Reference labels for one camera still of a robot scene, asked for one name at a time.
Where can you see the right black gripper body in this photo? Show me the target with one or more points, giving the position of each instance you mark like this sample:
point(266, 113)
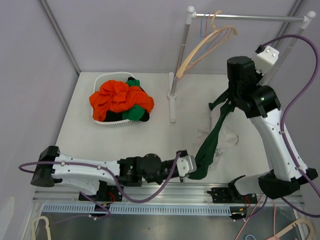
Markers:
point(230, 89)

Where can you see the white t shirt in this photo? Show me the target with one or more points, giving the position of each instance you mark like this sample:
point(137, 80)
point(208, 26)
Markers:
point(227, 138)

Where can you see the dark green t shirt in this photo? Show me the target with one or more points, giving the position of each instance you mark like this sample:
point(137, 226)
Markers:
point(205, 155)

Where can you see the blue wire hanger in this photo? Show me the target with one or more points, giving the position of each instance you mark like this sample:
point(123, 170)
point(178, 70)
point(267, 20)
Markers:
point(209, 28)

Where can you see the black t shirt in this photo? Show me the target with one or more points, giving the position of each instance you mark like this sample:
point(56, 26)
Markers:
point(135, 116)

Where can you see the orange t shirt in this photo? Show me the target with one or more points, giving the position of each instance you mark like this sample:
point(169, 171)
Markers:
point(117, 100)

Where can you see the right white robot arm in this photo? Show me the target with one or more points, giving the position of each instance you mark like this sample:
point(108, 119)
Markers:
point(261, 105)

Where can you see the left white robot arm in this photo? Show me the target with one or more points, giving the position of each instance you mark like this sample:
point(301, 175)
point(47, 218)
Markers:
point(87, 176)

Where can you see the wooden hanger on floor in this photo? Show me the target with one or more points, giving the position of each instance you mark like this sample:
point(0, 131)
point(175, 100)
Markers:
point(291, 226)

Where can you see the silver clothes rack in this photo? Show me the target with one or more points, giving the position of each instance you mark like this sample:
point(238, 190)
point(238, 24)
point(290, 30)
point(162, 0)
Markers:
point(286, 21)

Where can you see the white perforated basket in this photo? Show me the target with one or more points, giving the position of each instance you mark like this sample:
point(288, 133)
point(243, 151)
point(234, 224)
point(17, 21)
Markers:
point(111, 94)

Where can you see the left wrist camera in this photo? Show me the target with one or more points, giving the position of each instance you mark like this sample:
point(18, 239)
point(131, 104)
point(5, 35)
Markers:
point(186, 165)

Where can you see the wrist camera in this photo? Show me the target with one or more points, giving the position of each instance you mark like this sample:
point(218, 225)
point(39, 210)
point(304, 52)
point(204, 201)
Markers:
point(266, 57)
point(186, 165)

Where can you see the aluminium mounting rail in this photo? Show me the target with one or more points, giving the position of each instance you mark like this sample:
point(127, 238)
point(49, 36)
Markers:
point(173, 194)

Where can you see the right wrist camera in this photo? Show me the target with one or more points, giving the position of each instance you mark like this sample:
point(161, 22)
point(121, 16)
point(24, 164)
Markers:
point(266, 57)

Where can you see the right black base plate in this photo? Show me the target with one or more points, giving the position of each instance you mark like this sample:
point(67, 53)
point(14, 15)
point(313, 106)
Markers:
point(225, 195)

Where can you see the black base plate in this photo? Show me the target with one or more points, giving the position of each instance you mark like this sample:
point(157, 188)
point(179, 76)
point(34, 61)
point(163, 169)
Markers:
point(225, 195)
point(108, 194)

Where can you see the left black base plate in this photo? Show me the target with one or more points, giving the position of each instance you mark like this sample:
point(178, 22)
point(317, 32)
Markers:
point(108, 194)

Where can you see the white slotted cable duct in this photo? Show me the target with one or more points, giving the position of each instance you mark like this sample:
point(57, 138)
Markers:
point(138, 209)

